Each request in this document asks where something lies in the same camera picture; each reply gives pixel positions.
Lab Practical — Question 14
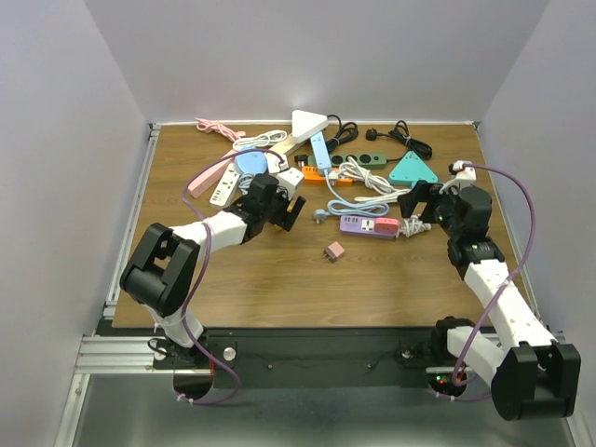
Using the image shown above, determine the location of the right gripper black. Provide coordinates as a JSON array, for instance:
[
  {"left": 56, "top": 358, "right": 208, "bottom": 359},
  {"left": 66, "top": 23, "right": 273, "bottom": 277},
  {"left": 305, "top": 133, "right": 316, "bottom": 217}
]
[{"left": 395, "top": 180, "right": 464, "bottom": 238}]

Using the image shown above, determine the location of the white usb power strip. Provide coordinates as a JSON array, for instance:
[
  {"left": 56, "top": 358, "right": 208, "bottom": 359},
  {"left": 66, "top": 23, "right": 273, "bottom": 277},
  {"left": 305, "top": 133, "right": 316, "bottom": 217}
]
[{"left": 210, "top": 163, "right": 242, "bottom": 210}]

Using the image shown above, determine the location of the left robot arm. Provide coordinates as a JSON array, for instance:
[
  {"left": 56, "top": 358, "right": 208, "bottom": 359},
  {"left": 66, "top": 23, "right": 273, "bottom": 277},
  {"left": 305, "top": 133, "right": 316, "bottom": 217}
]
[{"left": 119, "top": 168, "right": 305, "bottom": 367}]

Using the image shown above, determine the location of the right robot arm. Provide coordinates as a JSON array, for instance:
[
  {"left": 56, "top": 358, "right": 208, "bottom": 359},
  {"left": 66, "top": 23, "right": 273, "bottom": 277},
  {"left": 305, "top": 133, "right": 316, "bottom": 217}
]
[{"left": 399, "top": 181, "right": 581, "bottom": 421}]

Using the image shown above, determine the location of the small pink plug adapter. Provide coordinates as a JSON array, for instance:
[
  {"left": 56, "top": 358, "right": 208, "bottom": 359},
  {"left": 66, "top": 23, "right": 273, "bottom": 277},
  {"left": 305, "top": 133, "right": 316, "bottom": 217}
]
[{"left": 323, "top": 241, "right": 345, "bottom": 263}]

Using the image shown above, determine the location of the white cube socket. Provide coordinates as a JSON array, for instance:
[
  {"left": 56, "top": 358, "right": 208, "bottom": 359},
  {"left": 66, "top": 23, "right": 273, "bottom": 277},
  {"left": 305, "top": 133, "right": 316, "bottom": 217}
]
[{"left": 277, "top": 168, "right": 305, "bottom": 199}]

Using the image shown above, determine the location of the teal triangular power strip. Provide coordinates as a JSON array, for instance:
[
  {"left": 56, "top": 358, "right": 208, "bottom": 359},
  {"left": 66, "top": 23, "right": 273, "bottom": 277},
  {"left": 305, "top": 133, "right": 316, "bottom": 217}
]
[{"left": 387, "top": 151, "right": 439, "bottom": 188}]

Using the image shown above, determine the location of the orange power strip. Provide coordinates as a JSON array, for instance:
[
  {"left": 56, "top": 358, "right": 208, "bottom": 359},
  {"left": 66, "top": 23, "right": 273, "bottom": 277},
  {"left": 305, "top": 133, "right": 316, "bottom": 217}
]
[{"left": 301, "top": 166, "right": 353, "bottom": 187}]

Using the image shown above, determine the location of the purple pink power strip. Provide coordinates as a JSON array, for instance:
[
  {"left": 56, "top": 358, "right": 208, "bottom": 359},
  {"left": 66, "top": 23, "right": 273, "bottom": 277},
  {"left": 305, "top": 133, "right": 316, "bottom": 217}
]
[{"left": 339, "top": 215, "right": 400, "bottom": 240}]

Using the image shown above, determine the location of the round light blue socket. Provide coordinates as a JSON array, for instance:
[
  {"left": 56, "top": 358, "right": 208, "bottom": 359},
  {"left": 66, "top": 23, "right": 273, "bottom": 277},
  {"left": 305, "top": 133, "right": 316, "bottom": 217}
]
[{"left": 234, "top": 147, "right": 268, "bottom": 175}]

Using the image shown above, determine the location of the beige wooden power strip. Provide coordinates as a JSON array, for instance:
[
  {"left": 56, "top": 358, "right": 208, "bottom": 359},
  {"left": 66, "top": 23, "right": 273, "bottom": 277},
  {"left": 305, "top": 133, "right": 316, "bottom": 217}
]
[{"left": 270, "top": 134, "right": 308, "bottom": 156}]

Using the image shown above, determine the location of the dark green power strip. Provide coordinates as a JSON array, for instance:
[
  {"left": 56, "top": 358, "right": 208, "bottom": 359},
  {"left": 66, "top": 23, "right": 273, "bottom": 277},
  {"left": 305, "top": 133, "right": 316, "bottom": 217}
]
[{"left": 329, "top": 153, "right": 387, "bottom": 169}]

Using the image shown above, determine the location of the light blue power strip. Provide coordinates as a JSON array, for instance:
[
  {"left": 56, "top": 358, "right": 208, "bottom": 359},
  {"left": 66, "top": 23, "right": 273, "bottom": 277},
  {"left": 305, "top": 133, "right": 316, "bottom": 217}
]
[{"left": 310, "top": 131, "right": 332, "bottom": 176}]

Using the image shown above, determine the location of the white triangular power strip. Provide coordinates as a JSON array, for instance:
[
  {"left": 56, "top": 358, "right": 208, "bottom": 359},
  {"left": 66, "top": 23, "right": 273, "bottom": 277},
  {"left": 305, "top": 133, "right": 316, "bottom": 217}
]
[{"left": 291, "top": 110, "right": 329, "bottom": 142}]

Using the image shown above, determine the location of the light blue cable with plug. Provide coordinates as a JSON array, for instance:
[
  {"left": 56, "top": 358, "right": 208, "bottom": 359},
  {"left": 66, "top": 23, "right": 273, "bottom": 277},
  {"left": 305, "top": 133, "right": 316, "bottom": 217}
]
[{"left": 312, "top": 169, "right": 390, "bottom": 224}]

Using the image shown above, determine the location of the black cable with plug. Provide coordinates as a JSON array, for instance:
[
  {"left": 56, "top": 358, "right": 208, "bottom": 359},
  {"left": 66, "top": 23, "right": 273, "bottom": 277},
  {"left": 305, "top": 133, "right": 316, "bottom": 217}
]
[{"left": 366, "top": 119, "right": 433, "bottom": 159}]

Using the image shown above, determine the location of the white cable bundle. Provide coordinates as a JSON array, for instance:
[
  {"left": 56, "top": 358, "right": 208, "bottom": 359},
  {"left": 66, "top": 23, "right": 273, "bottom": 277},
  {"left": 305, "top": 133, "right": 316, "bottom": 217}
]
[{"left": 231, "top": 129, "right": 289, "bottom": 152}]

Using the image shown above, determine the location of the white coiled cable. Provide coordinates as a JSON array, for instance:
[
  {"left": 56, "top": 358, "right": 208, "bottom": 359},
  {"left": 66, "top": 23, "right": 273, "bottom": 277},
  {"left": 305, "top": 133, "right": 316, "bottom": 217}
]
[{"left": 332, "top": 156, "right": 413, "bottom": 204}]

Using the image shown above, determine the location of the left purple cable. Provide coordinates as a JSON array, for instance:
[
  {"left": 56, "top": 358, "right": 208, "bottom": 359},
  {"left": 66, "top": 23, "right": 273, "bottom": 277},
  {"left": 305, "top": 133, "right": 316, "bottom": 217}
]
[{"left": 175, "top": 148, "right": 280, "bottom": 406}]

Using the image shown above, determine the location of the black coiled cable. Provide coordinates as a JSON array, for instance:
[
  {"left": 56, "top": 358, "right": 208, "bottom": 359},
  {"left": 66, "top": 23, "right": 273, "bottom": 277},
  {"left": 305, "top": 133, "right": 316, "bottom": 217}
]
[{"left": 324, "top": 114, "right": 359, "bottom": 154}]

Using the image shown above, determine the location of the pink coiled cable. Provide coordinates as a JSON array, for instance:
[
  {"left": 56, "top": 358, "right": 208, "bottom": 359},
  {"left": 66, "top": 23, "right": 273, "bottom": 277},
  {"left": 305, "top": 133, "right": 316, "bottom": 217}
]
[{"left": 195, "top": 117, "right": 247, "bottom": 142}]

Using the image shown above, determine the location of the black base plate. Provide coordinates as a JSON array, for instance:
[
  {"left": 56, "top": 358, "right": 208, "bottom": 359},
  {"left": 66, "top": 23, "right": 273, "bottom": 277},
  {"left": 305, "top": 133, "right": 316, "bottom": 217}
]
[{"left": 201, "top": 327, "right": 455, "bottom": 389}]

